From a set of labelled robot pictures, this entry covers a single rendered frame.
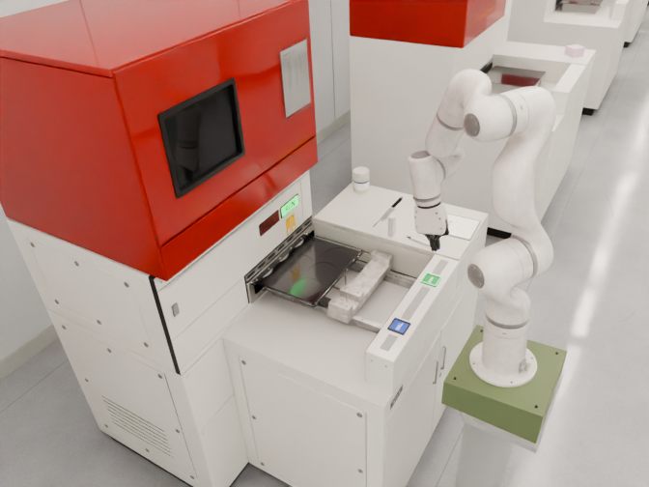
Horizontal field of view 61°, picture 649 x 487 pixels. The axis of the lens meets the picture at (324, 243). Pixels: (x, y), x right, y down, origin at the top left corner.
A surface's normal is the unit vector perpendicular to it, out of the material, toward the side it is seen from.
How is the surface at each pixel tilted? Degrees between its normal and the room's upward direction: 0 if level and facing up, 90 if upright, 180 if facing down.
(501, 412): 90
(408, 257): 90
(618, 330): 0
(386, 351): 0
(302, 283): 0
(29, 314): 90
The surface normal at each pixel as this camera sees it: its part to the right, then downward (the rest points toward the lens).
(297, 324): -0.04, -0.82
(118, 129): -0.51, 0.51
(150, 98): 0.86, 0.26
